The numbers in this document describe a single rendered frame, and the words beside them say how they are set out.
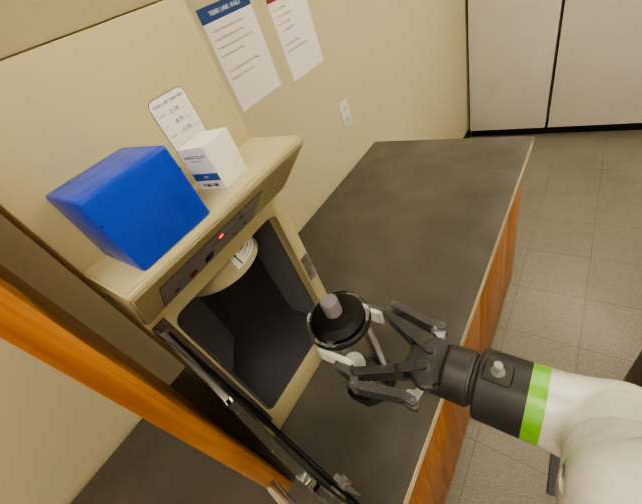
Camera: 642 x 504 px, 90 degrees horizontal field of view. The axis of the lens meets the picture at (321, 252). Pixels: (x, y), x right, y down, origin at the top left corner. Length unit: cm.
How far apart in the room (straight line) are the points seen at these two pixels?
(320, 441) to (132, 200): 64
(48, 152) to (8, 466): 79
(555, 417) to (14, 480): 106
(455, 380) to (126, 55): 56
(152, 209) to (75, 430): 80
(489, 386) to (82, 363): 44
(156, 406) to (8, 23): 42
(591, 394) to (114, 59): 64
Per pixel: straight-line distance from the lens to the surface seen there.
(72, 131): 46
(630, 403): 45
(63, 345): 40
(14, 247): 90
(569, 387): 46
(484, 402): 46
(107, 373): 42
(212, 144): 44
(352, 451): 79
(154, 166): 37
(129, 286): 38
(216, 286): 61
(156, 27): 53
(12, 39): 47
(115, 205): 36
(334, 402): 83
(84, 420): 109
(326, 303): 49
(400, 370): 49
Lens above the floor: 168
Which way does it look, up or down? 39 degrees down
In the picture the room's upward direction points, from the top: 24 degrees counter-clockwise
